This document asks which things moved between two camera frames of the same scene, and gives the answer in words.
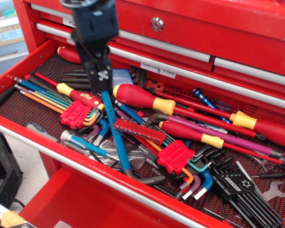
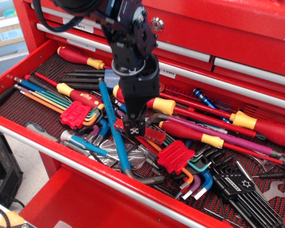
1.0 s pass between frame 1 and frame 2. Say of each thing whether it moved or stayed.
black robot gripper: moved
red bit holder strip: stayed
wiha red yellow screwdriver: stayed
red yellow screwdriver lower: stayed
